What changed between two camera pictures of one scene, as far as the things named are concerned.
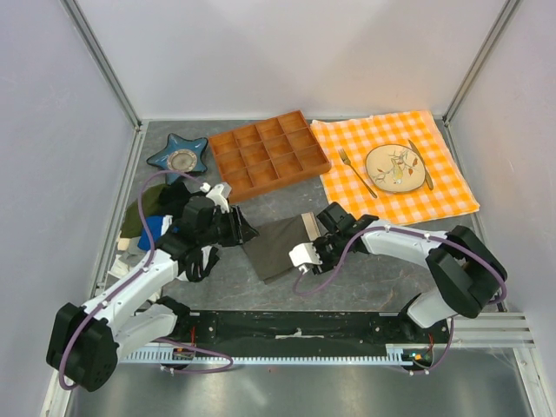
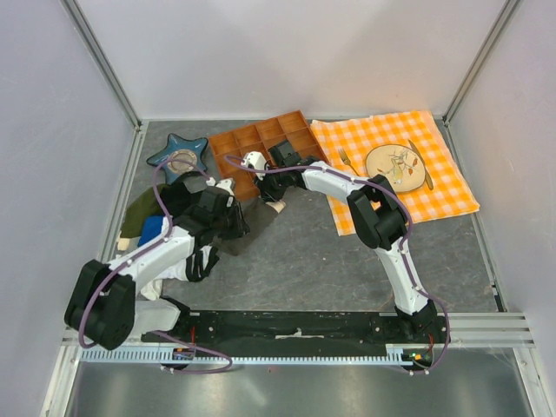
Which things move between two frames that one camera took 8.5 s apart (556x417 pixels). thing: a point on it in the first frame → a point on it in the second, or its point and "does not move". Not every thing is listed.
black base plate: (307, 329) does not move
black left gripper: (241, 231) does not move
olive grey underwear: (270, 250) → (257, 215)
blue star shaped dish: (182, 155) does not move
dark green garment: (151, 206) does not move
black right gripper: (327, 264) → (268, 194)
